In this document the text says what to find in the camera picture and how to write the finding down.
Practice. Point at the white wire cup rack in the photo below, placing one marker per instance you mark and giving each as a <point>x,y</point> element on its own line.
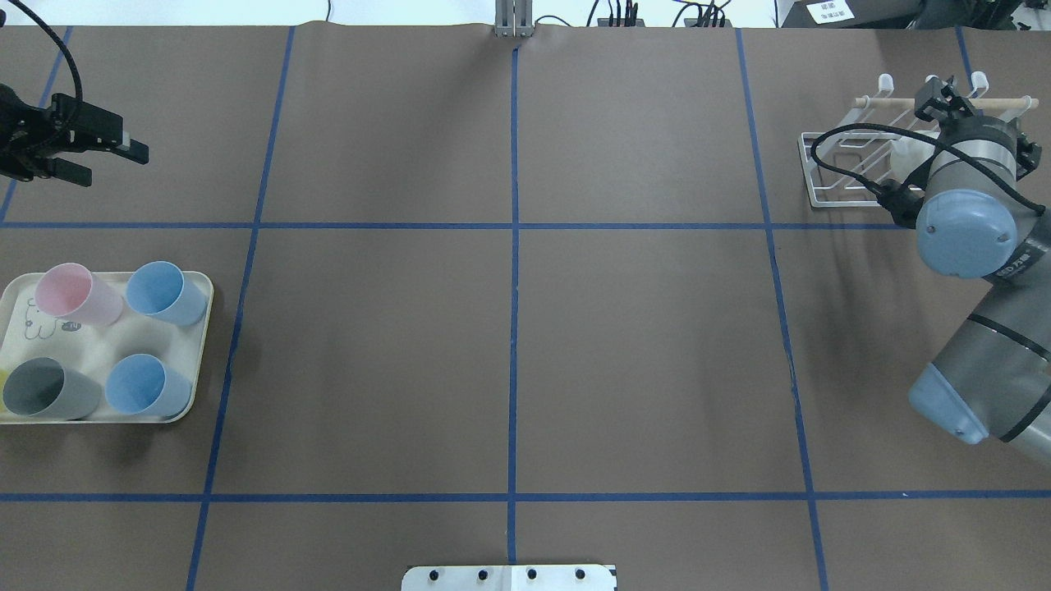
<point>837,170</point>

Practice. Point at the light blue ikea cup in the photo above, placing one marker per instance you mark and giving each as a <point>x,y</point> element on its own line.
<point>162,291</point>
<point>142,385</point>

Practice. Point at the aluminium frame post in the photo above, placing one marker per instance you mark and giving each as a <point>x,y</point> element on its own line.
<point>514,19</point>

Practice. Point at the cream serving tray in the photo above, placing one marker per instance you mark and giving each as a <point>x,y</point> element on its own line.
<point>93,351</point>

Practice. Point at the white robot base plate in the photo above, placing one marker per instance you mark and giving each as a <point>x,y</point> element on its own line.
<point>512,577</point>

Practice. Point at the black usb hub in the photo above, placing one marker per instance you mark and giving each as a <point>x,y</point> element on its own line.
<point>620,15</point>
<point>708,15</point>

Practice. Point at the pink ikea cup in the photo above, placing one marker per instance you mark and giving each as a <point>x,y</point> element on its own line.
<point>72,292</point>

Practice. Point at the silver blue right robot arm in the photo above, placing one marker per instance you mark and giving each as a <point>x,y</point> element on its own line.
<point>991,379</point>

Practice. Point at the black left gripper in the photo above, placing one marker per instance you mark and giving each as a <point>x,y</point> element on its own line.
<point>18,141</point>

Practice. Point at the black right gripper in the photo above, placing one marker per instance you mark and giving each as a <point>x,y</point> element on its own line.
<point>1024,153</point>

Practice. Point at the white ikea cup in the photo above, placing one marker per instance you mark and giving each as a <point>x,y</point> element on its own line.
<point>906,155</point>

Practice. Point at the grey ikea cup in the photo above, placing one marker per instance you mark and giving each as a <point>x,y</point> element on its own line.
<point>44,388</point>

